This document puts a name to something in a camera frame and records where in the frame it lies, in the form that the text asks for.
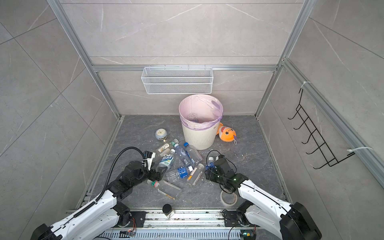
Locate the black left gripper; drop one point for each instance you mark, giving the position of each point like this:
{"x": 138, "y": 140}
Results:
{"x": 154, "y": 177}

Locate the cream plastic waste bin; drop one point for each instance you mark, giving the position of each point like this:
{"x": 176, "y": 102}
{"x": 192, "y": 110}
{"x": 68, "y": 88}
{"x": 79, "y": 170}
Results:
{"x": 200, "y": 139}

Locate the orange fish plush toy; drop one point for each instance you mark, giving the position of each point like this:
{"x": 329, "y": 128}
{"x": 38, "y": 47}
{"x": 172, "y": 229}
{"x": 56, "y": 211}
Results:
{"x": 227, "y": 134}

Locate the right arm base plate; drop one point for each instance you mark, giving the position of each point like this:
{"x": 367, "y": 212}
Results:
{"x": 232, "y": 219}

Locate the black lidded small jar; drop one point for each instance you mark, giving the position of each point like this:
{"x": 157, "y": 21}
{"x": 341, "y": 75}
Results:
{"x": 168, "y": 211}

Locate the clear bottle blue cap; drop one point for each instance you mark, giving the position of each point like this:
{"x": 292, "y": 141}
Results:
{"x": 184, "y": 156}
{"x": 194, "y": 155}

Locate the clear bottle blue cap right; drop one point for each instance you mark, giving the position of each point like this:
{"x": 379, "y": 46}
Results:
{"x": 194, "y": 155}

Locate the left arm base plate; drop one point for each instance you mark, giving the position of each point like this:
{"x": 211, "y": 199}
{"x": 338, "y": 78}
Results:
{"x": 135, "y": 219}

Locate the small blue label bottle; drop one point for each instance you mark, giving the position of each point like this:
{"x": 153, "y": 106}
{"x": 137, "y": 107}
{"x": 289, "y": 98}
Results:
{"x": 210, "y": 163}

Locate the white wire mesh basket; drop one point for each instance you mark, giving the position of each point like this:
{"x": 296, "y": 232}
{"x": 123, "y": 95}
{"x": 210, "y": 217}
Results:
{"x": 177, "y": 80}

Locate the black wire hook rack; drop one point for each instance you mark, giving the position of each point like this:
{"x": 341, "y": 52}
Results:
{"x": 316, "y": 137}

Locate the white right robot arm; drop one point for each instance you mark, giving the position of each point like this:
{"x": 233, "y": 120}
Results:
{"x": 284, "y": 220}

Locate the pink bin liner bag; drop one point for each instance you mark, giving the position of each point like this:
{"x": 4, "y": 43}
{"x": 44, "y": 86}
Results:
{"x": 200, "y": 112}

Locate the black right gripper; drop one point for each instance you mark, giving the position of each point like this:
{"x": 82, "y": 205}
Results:
{"x": 210, "y": 175}

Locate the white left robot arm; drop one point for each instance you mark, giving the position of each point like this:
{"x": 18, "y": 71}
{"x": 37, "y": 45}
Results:
{"x": 103, "y": 212}

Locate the beige tape roll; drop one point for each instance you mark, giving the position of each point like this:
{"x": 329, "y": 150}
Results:
{"x": 228, "y": 200}

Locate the orange white label bottle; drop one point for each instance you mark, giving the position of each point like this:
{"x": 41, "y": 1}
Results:
{"x": 195, "y": 175}

